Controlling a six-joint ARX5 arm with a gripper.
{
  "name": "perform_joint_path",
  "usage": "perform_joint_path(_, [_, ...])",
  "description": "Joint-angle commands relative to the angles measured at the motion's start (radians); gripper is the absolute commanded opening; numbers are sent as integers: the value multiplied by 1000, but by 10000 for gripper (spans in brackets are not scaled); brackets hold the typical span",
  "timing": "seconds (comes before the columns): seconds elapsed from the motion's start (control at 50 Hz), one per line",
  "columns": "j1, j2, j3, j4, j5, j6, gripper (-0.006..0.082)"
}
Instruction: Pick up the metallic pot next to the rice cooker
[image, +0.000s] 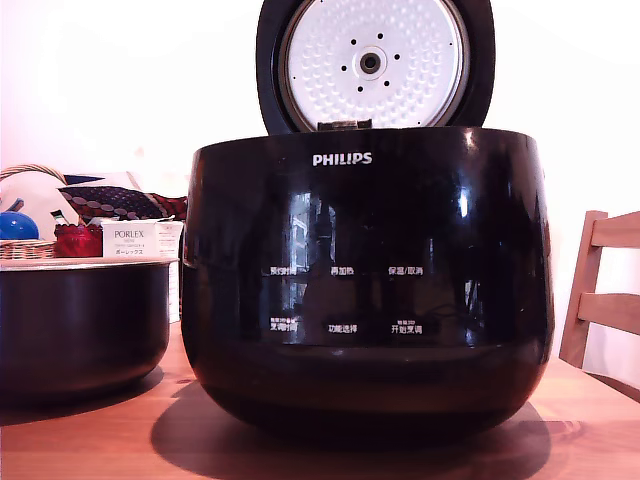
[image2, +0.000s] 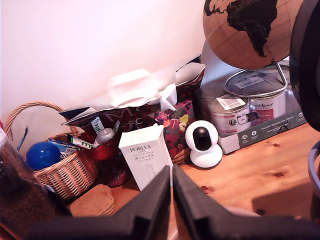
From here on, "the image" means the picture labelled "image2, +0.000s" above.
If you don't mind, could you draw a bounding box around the blue striped small box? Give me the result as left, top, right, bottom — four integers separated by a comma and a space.
47, 138, 78, 154

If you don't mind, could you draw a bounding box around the white round security camera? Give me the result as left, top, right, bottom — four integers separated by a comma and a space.
184, 119, 224, 169

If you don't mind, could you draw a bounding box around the floral patterned pouch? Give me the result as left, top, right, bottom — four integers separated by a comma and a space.
152, 99, 196, 165

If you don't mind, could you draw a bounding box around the grey white bulb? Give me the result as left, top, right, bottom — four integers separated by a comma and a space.
93, 127, 116, 148

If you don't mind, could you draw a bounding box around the black rice cooker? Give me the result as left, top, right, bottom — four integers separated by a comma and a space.
289, 0, 320, 133

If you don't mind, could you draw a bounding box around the green white packet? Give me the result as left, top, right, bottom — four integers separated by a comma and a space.
90, 116, 104, 138
66, 133, 95, 150

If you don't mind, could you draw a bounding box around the red glass goblet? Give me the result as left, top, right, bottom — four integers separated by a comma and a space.
92, 138, 132, 188

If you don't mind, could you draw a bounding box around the metallic pot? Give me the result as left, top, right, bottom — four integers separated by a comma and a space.
307, 140, 320, 222

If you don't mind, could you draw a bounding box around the red patterned gift bag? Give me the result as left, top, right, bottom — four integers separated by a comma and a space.
58, 54, 206, 141

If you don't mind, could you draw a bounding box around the wicker basket with handle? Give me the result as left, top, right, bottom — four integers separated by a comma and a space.
4, 100, 100, 201

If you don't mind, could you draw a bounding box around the grey cookware cardboard box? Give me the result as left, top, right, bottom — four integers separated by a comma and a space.
195, 56, 309, 155

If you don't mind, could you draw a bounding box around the blue stick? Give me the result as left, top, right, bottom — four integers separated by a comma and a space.
16, 125, 29, 152

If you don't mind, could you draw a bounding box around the blue ball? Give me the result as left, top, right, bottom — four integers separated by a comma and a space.
25, 141, 62, 172

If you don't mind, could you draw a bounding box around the clear jar with dark contents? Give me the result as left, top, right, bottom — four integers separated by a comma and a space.
0, 121, 73, 237

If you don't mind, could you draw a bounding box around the cork globe on metal stand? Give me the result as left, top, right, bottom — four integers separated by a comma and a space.
202, 0, 305, 99

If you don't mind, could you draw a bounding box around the white Porlex carton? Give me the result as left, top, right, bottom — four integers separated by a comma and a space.
118, 123, 174, 192

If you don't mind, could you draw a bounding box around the stack of cork coasters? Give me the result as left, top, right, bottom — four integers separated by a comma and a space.
69, 184, 116, 217

